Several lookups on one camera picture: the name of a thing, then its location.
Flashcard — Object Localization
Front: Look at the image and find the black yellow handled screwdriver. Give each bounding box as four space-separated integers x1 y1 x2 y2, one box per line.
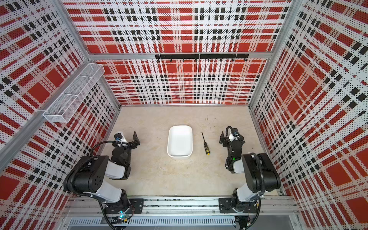
201 132 210 155

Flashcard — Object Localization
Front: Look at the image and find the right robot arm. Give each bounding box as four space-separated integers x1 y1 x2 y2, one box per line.
219 126 281 214

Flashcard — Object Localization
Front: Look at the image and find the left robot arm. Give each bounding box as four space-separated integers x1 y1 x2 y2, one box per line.
63 132 144 219

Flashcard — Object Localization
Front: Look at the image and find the white rectangular plastic bin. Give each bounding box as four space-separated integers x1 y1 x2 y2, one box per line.
167 125 193 160

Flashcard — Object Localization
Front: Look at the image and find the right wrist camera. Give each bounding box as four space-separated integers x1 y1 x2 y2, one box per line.
229 127 239 139

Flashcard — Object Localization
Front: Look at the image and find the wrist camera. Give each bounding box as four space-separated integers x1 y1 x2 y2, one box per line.
229 127 239 139
114 132 127 143

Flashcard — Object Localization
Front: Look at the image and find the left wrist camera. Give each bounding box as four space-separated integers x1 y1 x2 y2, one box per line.
114 132 127 143

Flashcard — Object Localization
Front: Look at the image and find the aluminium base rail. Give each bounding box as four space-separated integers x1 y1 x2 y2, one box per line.
61 196 301 228

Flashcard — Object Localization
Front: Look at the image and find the white wire mesh shelf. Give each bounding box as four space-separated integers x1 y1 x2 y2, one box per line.
43 63 104 123

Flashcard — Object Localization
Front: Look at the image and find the black wall hook rail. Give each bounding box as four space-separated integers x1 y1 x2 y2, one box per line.
155 53 249 61

